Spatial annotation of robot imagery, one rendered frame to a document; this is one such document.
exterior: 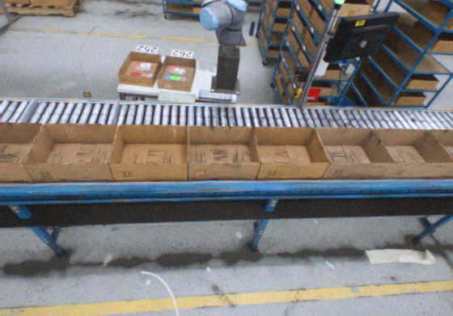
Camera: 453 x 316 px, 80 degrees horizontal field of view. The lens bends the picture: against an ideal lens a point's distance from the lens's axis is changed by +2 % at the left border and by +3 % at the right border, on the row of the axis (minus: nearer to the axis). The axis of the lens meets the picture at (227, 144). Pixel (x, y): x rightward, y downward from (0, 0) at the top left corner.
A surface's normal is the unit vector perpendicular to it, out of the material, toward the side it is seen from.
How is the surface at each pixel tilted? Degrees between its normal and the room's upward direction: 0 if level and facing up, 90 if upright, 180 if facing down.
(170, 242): 0
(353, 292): 0
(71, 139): 89
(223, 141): 89
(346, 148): 2
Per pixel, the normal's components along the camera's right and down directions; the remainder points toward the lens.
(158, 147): 0.10, -0.68
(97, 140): 0.08, 0.72
